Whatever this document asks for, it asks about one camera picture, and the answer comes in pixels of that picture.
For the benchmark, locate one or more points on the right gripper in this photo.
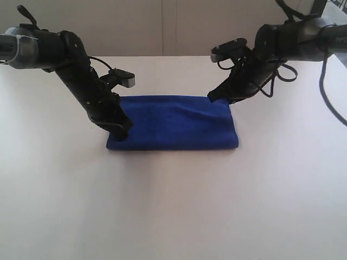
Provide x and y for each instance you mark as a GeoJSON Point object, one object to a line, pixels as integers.
{"type": "Point", "coordinates": [250, 76]}

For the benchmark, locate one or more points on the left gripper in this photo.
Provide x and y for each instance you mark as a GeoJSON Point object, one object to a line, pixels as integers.
{"type": "Point", "coordinates": [83, 82]}

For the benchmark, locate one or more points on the blue towel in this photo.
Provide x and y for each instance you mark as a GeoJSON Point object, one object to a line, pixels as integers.
{"type": "Point", "coordinates": [176, 123]}

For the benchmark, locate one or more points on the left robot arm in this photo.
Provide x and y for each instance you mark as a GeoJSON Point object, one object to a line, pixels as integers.
{"type": "Point", "coordinates": [24, 47]}

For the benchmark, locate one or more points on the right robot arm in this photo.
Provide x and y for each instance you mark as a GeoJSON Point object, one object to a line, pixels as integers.
{"type": "Point", "coordinates": [310, 40]}

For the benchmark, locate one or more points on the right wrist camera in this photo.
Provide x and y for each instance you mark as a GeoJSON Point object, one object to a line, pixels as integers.
{"type": "Point", "coordinates": [234, 49]}

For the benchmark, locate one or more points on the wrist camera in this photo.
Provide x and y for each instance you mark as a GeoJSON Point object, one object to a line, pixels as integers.
{"type": "Point", "coordinates": [119, 77]}
{"type": "Point", "coordinates": [234, 49]}

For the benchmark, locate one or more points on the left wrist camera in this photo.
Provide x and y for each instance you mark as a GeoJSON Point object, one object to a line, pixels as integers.
{"type": "Point", "coordinates": [119, 77]}

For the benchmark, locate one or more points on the black window frame post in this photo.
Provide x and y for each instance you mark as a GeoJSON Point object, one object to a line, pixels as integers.
{"type": "Point", "coordinates": [318, 7]}

